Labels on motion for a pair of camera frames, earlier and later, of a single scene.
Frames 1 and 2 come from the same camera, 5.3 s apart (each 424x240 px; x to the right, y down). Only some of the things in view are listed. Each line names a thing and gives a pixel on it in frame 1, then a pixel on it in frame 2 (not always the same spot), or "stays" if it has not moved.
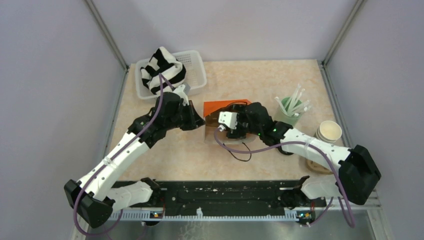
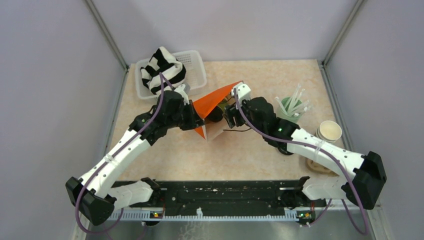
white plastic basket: [194, 61] stays
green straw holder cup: [290, 109] stays
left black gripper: [195, 119] stays
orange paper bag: [212, 134] -> [218, 98]
